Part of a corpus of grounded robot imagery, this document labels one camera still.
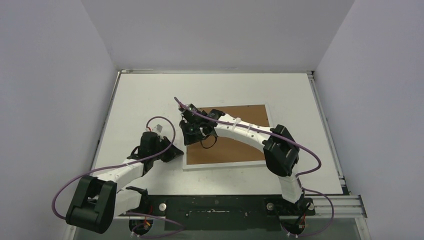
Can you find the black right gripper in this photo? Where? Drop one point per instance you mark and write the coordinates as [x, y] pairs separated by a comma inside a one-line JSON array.
[[191, 133]]

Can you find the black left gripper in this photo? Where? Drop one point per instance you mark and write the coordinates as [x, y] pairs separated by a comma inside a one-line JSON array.
[[173, 152]]

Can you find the white picture frame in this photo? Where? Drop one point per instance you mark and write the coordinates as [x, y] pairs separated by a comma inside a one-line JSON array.
[[226, 152]]

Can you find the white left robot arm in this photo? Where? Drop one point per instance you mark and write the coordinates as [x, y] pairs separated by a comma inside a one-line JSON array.
[[98, 199]]

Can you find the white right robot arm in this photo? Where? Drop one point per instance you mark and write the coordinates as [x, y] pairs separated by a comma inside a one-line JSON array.
[[281, 154]]

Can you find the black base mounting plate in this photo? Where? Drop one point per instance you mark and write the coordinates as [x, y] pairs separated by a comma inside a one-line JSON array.
[[225, 212]]

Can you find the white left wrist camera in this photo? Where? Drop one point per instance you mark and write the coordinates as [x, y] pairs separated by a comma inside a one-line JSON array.
[[158, 129]]

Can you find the aluminium table front rail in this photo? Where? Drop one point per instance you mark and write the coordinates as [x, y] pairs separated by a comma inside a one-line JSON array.
[[337, 206]]

